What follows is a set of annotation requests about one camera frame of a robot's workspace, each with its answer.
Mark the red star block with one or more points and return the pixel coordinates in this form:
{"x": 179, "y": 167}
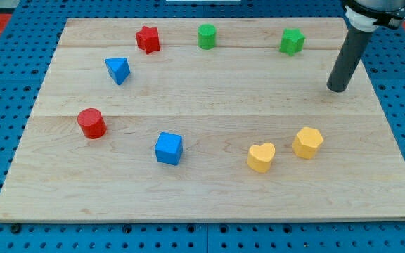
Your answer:
{"x": 147, "y": 39}

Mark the green star block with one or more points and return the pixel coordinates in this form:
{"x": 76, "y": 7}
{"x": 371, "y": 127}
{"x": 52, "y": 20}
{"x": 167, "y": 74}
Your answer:
{"x": 292, "y": 41}

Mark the blue cube block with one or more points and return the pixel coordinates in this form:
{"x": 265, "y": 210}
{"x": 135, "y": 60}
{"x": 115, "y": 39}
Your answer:
{"x": 169, "y": 148}

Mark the yellow heart block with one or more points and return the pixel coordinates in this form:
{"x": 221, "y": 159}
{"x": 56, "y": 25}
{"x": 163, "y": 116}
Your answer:
{"x": 259, "y": 157}

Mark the light wooden board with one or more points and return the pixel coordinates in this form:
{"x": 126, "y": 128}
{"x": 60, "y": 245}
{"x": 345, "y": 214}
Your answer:
{"x": 221, "y": 101}

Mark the green cylinder block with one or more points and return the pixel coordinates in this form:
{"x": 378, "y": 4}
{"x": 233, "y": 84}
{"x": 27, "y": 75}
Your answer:
{"x": 207, "y": 36}

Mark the blue triangle block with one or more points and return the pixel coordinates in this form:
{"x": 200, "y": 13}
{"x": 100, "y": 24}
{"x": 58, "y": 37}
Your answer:
{"x": 118, "y": 69}

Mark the yellow hexagon block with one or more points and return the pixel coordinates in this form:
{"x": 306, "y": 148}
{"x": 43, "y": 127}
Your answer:
{"x": 307, "y": 143}

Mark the red cylinder block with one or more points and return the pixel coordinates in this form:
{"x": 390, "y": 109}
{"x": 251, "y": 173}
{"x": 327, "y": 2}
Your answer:
{"x": 91, "y": 123}

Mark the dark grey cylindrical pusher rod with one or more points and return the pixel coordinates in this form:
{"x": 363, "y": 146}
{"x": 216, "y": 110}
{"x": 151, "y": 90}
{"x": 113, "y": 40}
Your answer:
{"x": 348, "y": 58}

